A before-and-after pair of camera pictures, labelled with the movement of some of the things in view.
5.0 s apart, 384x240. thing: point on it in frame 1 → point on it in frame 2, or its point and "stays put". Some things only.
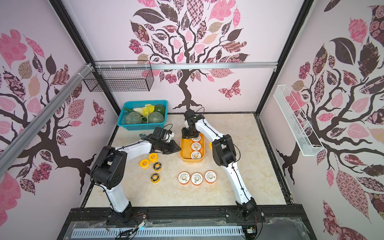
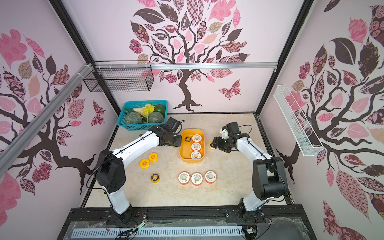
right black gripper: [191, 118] → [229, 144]
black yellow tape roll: [155, 178] stays put
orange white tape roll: [196, 146] stays put
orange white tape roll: [196, 155] stays put
